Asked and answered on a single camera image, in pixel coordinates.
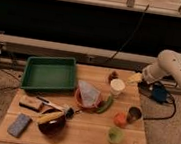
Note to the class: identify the small metal cup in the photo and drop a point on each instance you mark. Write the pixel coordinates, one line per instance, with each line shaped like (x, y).
(133, 115)

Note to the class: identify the green plastic tray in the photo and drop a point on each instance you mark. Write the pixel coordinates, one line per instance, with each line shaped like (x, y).
(49, 74)

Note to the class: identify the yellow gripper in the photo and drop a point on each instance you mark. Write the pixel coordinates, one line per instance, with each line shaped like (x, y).
(135, 78)

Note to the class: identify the yellow corn cob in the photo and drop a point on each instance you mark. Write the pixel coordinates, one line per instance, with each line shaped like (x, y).
(50, 116)

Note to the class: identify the green pepper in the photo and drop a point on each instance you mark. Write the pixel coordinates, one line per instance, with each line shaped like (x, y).
(105, 105)

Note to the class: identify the wooden table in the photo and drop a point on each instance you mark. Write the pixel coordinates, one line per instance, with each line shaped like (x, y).
(85, 127)

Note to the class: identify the blue power adapter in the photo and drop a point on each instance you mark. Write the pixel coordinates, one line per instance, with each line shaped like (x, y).
(159, 94)

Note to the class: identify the black handled knife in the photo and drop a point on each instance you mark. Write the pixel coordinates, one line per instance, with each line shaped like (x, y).
(49, 103)

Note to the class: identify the dark red grapes bunch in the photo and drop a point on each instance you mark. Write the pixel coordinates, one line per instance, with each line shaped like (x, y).
(112, 76)

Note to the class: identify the small green cup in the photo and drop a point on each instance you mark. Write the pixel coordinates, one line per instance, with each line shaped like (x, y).
(115, 135)

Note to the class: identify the blue sponge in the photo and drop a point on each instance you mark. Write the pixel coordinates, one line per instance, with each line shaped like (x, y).
(18, 126)

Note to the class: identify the dark red bowl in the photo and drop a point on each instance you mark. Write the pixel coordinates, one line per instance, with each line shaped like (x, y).
(52, 127)

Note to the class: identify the wooden brush block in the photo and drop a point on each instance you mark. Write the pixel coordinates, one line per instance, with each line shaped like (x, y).
(30, 103)

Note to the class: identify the white paper cup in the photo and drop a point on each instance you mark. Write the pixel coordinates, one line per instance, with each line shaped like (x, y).
(117, 86)

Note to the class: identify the orange bowl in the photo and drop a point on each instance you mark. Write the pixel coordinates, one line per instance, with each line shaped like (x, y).
(80, 103)

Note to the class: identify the orange tomato toy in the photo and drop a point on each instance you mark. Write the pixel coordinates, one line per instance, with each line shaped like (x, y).
(120, 119)

